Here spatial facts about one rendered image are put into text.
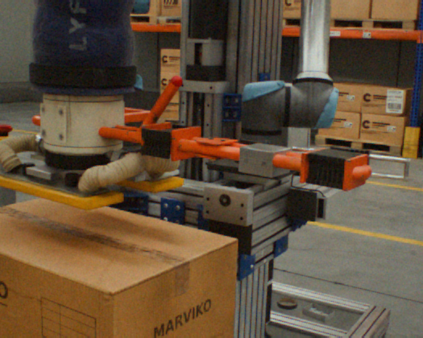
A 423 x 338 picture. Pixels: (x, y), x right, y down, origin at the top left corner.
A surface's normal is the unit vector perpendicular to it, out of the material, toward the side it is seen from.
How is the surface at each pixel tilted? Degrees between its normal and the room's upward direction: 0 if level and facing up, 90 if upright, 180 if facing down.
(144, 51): 90
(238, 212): 90
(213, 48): 90
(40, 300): 90
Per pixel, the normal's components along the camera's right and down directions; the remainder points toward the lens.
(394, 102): -0.50, 0.16
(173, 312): 0.82, 0.15
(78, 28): 0.28, -0.07
